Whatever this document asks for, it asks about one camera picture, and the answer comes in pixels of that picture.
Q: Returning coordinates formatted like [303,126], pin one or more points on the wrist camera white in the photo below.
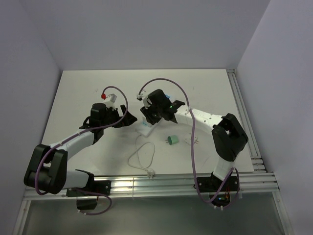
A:
[143,96]
[109,100]

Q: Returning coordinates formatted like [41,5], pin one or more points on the white plug with switch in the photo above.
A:
[189,139]

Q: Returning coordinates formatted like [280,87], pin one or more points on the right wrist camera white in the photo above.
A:
[143,96]

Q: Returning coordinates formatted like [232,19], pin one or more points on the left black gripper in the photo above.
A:
[128,120]

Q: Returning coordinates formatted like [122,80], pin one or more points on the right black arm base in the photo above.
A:
[221,191]

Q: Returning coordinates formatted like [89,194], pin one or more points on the white colourful power strip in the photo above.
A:
[147,128]

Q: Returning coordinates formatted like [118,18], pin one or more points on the aluminium frame rail right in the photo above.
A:
[255,154]

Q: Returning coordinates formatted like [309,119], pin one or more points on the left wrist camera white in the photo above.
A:
[109,100]

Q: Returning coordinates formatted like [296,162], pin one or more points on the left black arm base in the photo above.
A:
[87,198]

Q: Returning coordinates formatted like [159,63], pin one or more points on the aluminium frame rail front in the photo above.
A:
[181,185]

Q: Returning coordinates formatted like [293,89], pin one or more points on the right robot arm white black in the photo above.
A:
[228,135]

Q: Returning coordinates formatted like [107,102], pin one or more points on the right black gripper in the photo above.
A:
[146,113]

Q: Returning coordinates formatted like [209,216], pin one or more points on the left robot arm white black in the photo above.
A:
[47,170]

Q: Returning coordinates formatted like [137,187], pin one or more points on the aluminium frame rail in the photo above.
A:
[181,185]
[255,154]

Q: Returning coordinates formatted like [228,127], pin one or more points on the green plug adapter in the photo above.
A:
[172,139]

